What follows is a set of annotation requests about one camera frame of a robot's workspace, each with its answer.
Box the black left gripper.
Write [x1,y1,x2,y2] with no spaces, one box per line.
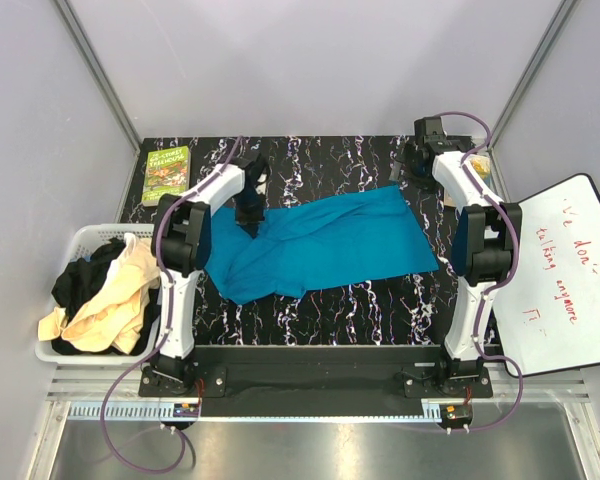
[235,189,267,239]

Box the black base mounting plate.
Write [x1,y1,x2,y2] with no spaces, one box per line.
[139,346,493,421]

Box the black t-shirt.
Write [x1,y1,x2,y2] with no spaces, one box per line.
[50,238,161,357]

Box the cream t-shirt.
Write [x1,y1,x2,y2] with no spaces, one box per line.
[37,232,162,354]

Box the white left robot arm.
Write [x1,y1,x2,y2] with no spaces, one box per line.
[142,151,270,396]

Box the blue t-shirt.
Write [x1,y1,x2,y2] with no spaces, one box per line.
[205,185,438,305]

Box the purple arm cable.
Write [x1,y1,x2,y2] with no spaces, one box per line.
[98,134,246,475]
[439,110,526,435]

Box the white whiteboard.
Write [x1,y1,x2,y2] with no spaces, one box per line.
[493,174,600,376]

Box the Brideshead Revisited paperback book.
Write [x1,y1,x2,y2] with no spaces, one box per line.
[443,190,457,208]

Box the green Treehouse paperback book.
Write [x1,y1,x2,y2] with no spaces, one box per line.
[141,146,191,207]

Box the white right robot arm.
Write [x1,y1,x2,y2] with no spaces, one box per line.
[391,112,522,397]

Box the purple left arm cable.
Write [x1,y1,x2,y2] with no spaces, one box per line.
[98,134,246,475]

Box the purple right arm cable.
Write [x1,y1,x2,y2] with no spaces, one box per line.
[439,110,526,435]

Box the white laundry basket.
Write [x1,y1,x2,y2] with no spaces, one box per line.
[35,223,159,366]

